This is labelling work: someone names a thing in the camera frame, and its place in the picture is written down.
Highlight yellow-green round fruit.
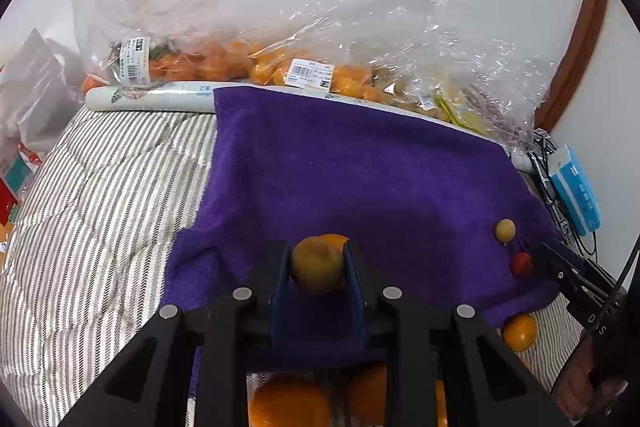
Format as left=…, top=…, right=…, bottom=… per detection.
left=291, top=236, right=344, bottom=295

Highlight orange mandarin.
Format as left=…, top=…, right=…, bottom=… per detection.
left=347, top=364, right=449, bottom=427

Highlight small orange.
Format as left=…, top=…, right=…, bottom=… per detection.
left=502, top=314, right=538, bottom=352

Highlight large orange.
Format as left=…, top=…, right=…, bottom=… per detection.
left=248, top=375, right=332, bottom=427

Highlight right hand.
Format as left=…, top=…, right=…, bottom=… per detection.
left=554, top=339, right=627, bottom=421

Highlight small red tomato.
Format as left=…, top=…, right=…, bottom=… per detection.
left=510, top=251, right=534, bottom=279

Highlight blue tissue pack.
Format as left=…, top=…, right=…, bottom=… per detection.
left=548, top=145, right=601, bottom=236

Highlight small yellow-green fruit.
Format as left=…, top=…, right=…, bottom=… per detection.
left=494, top=219, right=516, bottom=244

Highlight purple towel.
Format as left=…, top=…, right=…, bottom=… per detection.
left=163, top=87, right=559, bottom=326

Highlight white rolled paper tube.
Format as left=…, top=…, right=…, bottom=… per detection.
left=84, top=80, right=534, bottom=172

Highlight clear bag of yellow fruit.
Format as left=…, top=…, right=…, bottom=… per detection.
left=284, top=0, right=553, bottom=152

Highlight white plastic bag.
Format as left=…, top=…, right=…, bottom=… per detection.
left=1, top=29, right=84, bottom=155

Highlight black cables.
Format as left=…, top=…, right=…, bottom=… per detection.
left=527, top=128, right=599, bottom=258

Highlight brown door frame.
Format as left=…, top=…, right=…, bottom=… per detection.
left=535, top=0, right=608, bottom=132

